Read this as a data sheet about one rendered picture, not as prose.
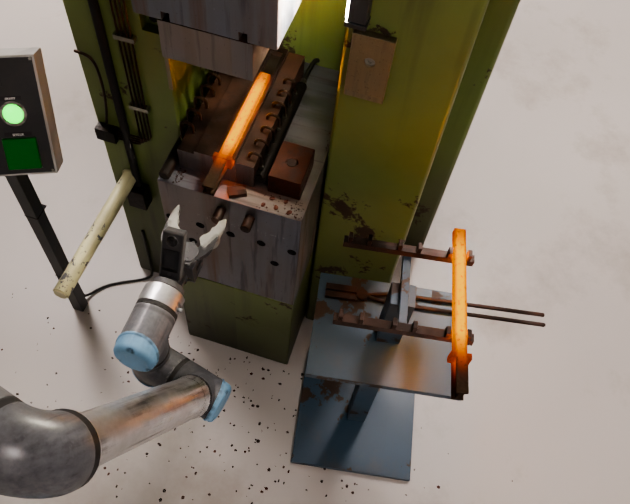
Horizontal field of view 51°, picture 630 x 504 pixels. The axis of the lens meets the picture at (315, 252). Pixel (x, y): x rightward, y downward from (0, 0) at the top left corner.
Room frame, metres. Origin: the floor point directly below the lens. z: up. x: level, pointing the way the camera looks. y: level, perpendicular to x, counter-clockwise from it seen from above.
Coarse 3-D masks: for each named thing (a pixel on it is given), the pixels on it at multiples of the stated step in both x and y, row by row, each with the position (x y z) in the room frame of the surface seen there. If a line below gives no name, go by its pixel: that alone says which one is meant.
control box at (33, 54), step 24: (24, 48) 1.11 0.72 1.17; (0, 72) 1.02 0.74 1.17; (24, 72) 1.04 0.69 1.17; (0, 96) 0.99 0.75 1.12; (24, 96) 1.01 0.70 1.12; (48, 96) 1.06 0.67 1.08; (0, 120) 0.97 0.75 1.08; (24, 120) 0.98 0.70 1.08; (48, 120) 1.00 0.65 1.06; (0, 144) 0.93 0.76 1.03; (48, 144) 0.96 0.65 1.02; (0, 168) 0.90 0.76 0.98; (48, 168) 0.93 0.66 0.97
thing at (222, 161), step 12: (264, 84) 1.27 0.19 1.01; (252, 96) 1.22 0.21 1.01; (252, 108) 1.18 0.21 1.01; (240, 120) 1.13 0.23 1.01; (240, 132) 1.09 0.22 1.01; (228, 144) 1.05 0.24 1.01; (216, 156) 1.00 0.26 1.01; (228, 156) 1.01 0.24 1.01; (216, 168) 0.97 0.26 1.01; (228, 168) 0.99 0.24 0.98; (204, 180) 0.93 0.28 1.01; (216, 180) 0.93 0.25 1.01; (204, 192) 0.91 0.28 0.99
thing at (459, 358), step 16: (464, 240) 0.91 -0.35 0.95; (464, 256) 0.86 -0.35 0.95; (464, 272) 0.82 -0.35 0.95; (464, 288) 0.77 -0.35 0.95; (464, 304) 0.73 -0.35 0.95; (464, 320) 0.69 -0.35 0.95; (464, 336) 0.65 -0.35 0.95; (464, 352) 0.61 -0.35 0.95; (464, 368) 0.57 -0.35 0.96; (464, 384) 0.54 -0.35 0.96
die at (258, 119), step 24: (288, 72) 1.34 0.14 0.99; (216, 96) 1.23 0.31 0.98; (240, 96) 1.23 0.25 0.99; (264, 96) 1.23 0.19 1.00; (288, 96) 1.27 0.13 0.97; (216, 120) 1.14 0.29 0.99; (264, 120) 1.16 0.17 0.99; (192, 144) 1.06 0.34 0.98; (216, 144) 1.06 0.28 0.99; (240, 144) 1.06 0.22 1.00; (264, 144) 1.08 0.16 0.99; (192, 168) 1.03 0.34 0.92; (240, 168) 1.00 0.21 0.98
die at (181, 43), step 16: (160, 32) 1.03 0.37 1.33; (176, 32) 1.03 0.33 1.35; (192, 32) 1.02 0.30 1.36; (208, 32) 1.02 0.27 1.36; (176, 48) 1.03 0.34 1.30; (192, 48) 1.02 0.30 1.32; (208, 48) 1.02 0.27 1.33; (224, 48) 1.01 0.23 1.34; (240, 48) 1.00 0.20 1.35; (256, 48) 1.02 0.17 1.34; (192, 64) 1.02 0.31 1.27; (208, 64) 1.02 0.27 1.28; (224, 64) 1.01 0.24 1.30; (240, 64) 1.00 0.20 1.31; (256, 64) 1.02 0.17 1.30
